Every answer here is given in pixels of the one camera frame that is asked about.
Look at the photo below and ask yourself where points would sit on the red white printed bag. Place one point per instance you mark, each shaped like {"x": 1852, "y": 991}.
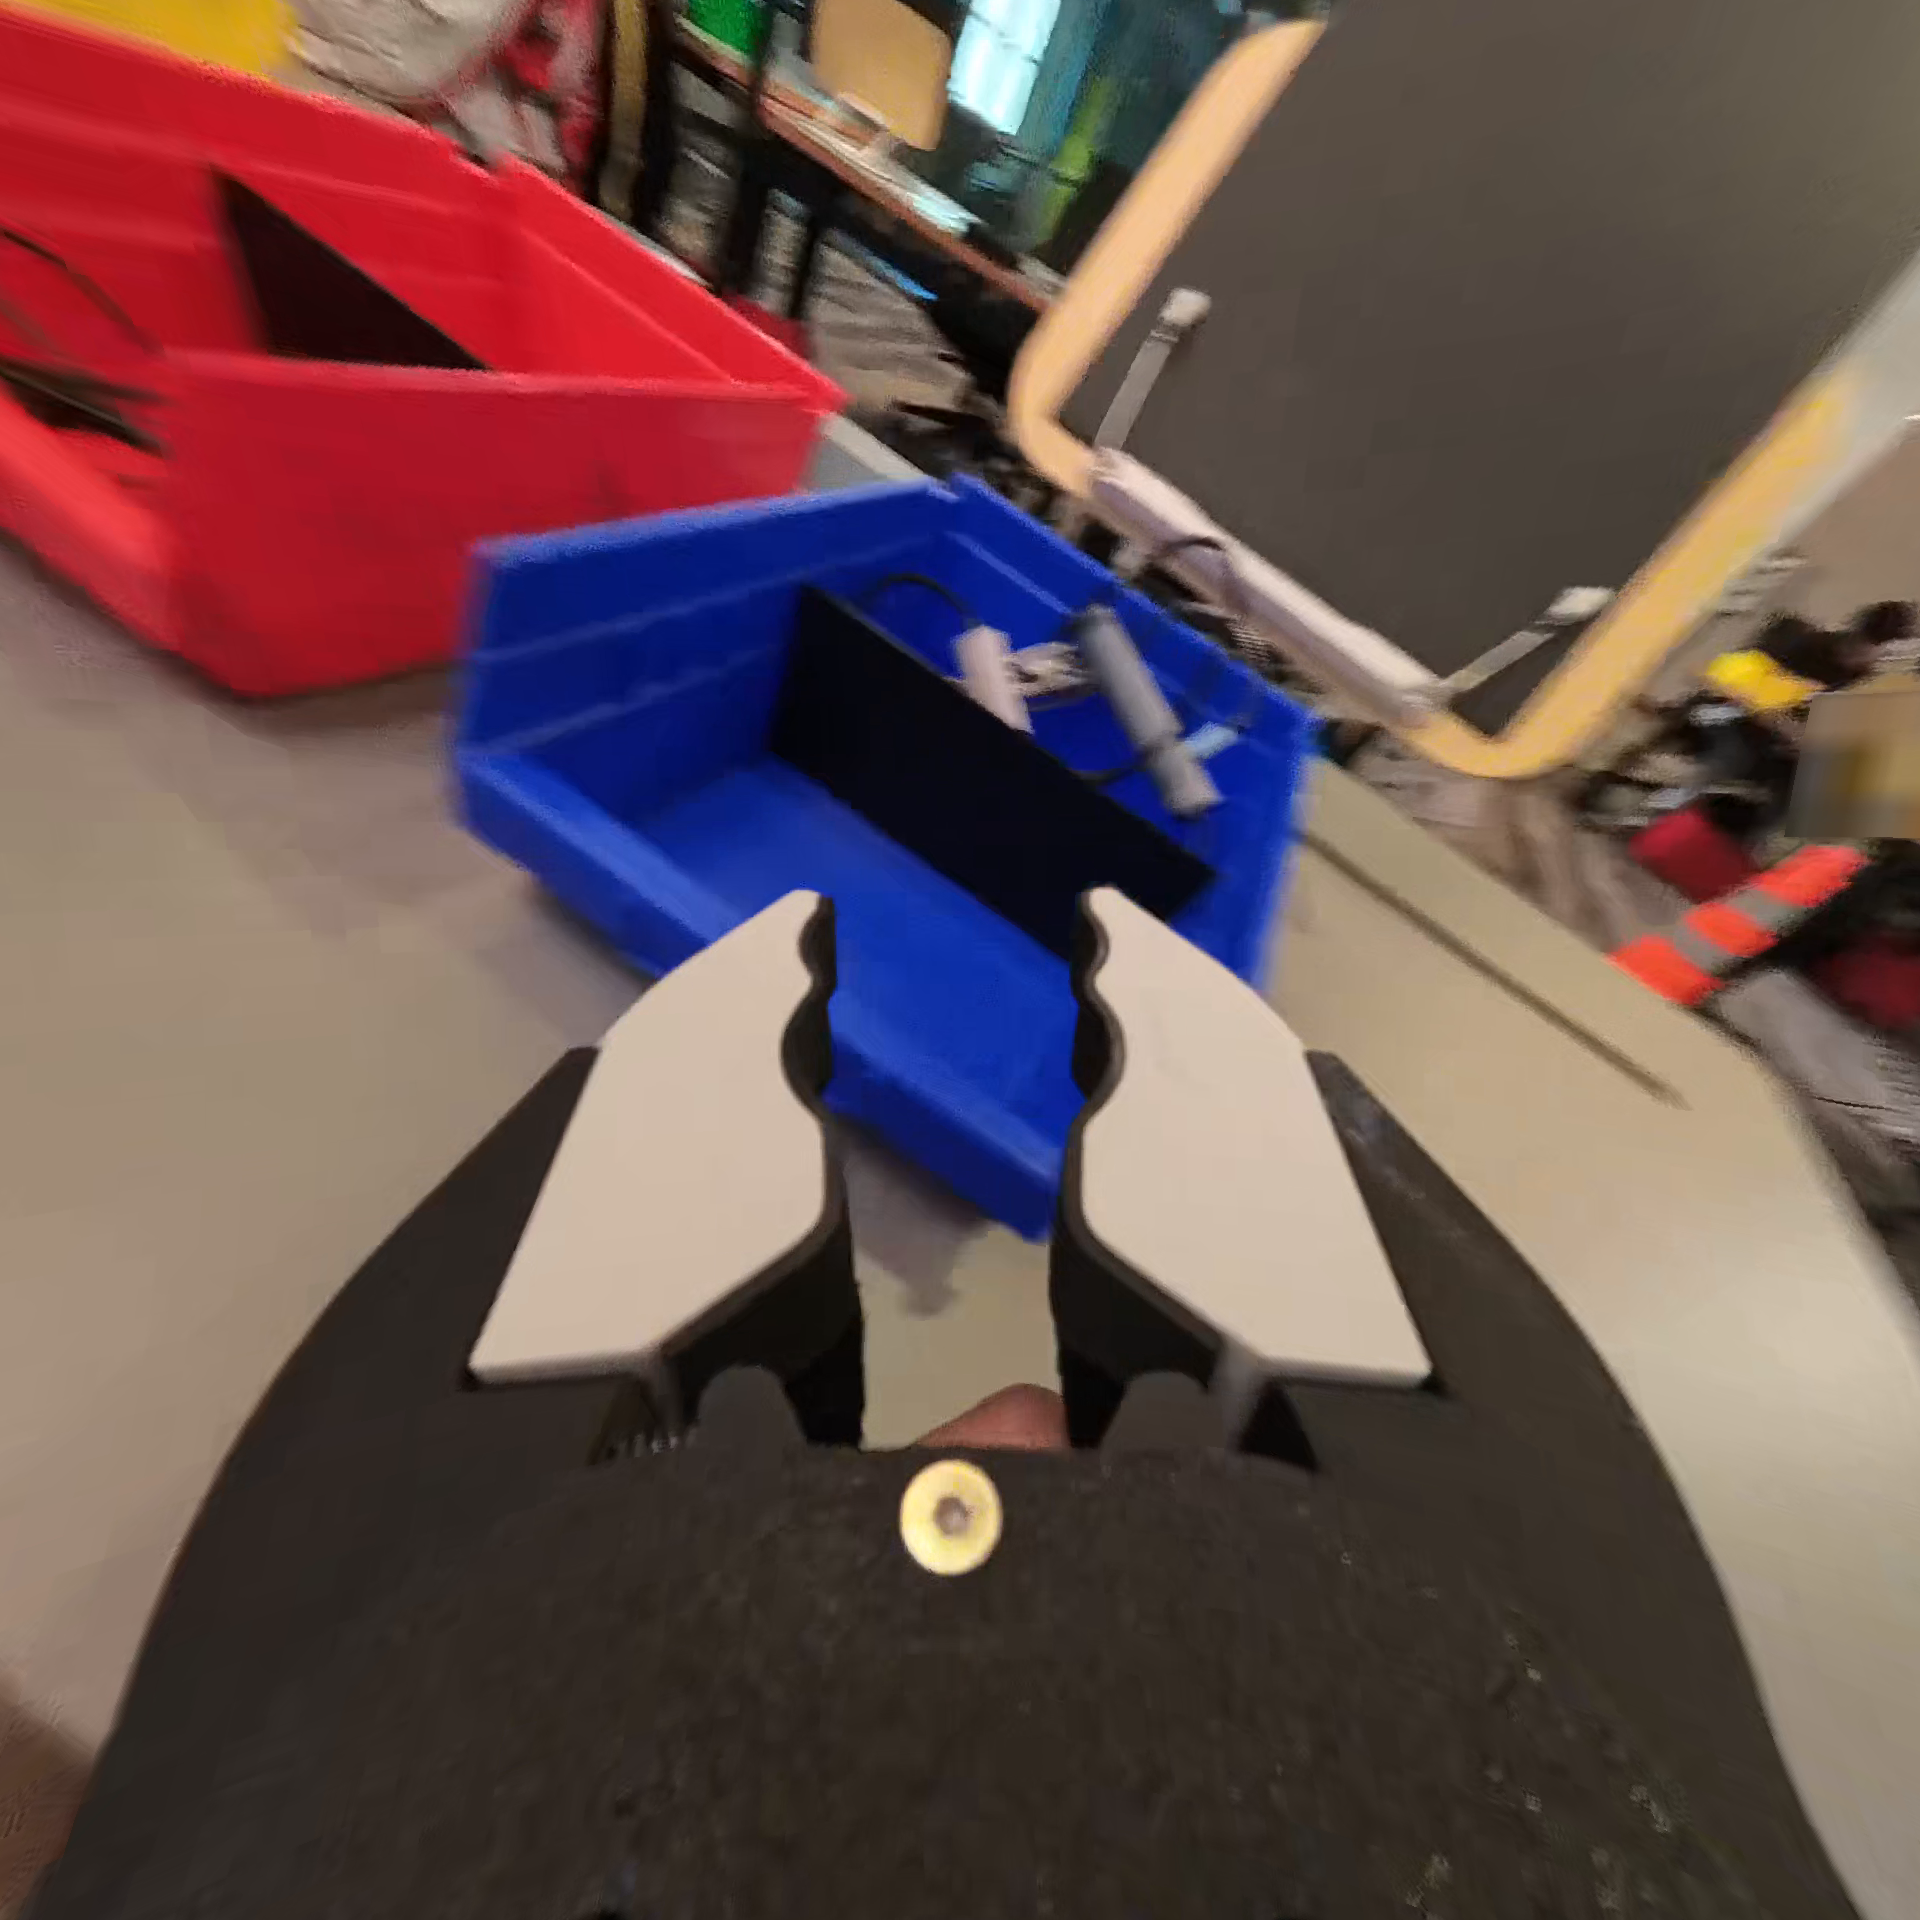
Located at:
{"x": 450, "y": 59}

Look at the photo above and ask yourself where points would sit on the yellow plastic bin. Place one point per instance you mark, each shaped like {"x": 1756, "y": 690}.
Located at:
{"x": 152, "y": 29}

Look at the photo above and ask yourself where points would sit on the black divider in red bin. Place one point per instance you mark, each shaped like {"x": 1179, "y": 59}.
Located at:
{"x": 332, "y": 299}

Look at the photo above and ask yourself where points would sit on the blue plastic bin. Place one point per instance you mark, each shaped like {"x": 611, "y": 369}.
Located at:
{"x": 660, "y": 721}

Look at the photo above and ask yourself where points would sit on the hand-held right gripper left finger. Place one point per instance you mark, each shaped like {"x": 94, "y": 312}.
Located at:
{"x": 660, "y": 1201}

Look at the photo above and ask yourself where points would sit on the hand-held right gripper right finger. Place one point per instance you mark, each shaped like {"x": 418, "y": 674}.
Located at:
{"x": 1246, "y": 1201}

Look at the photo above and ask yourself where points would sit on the grey desk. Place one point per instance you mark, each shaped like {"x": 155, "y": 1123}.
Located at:
{"x": 241, "y": 991}

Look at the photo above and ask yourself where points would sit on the red plastic bin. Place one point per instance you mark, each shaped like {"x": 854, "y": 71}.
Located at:
{"x": 392, "y": 511}

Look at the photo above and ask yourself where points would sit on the orange traffic cone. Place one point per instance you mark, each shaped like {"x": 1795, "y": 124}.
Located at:
{"x": 1739, "y": 922}

